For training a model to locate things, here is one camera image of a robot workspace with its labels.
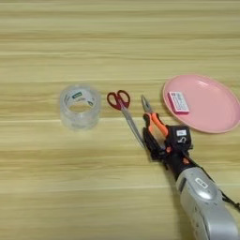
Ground clear tape roll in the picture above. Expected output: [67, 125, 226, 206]
[59, 83, 102, 131]

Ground red handled scissors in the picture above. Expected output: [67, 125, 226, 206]
[106, 89, 146, 149]

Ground pink white eraser box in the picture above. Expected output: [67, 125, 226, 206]
[167, 91, 190, 115]

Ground orange black pliers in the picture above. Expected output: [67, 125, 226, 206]
[140, 94, 170, 148]

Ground pink oval plate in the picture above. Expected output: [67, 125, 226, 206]
[162, 73, 240, 134]

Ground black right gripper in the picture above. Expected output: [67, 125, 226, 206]
[142, 127, 196, 182]

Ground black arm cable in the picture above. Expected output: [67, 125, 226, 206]
[187, 155, 240, 214]

